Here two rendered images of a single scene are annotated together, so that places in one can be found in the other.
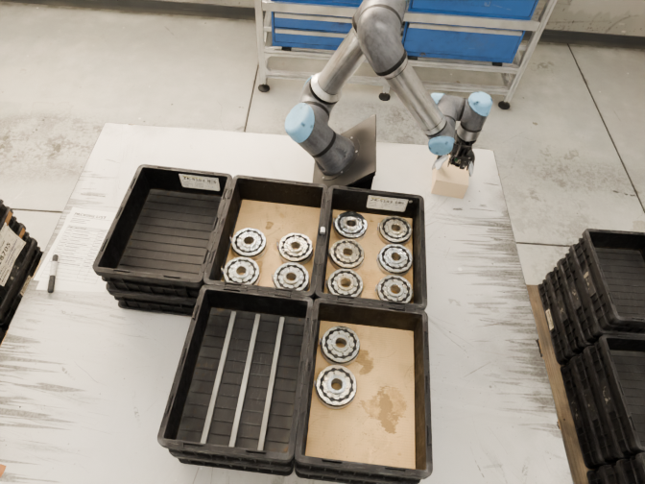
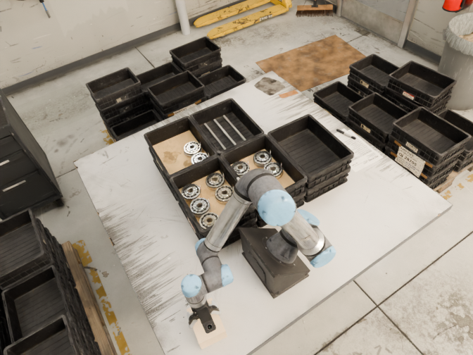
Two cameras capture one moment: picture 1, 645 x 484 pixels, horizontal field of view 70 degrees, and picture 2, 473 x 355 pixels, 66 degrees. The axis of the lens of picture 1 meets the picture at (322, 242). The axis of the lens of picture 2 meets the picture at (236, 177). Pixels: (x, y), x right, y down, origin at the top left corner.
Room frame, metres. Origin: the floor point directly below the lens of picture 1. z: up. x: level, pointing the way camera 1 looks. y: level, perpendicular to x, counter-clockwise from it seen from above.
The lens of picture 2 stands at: (1.87, -0.52, 2.34)
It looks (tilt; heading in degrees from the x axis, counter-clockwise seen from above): 49 degrees down; 154
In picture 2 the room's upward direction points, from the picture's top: 7 degrees counter-clockwise
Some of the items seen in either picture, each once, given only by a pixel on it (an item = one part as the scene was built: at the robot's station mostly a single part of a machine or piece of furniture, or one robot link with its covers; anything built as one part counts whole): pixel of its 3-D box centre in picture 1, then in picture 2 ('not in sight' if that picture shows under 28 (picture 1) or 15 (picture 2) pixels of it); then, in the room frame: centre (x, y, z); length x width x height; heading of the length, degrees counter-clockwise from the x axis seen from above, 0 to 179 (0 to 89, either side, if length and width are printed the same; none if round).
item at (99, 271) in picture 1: (168, 220); (308, 144); (0.80, 0.45, 0.92); 0.40 x 0.30 x 0.02; 178
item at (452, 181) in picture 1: (449, 174); (206, 322); (1.27, -0.46, 0.74); 0.16 x 0.12 x 0.07; 173
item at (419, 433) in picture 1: (364, 386); (181, 151); (0.38, -0.14, 0.87); 0.40 x 0.30 x 0.11; 178
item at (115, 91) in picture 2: not in sight; (121, 103); (-1.00, -0.20, 0.37); 0.40 x 0.30 x 0.45; 92
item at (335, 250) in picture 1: (346, 253); (224, 193); (0.78, -0.08, 0.86); 0.10 x 0.10 x 0.01
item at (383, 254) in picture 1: (395, 257); (199, 206); (0.78, -0.22, 0.86); 0.10 x 0.10 x 0.01
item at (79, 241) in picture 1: (83, 247); (351, 148); (0.81, 0.78, 0.70); 0.33 x 0.23 x 0.01; 2
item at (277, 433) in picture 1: (244, 372); (226, 131); (0.39, 0.16, 0.87); 0.40 x 0.30 x 0.11; 178
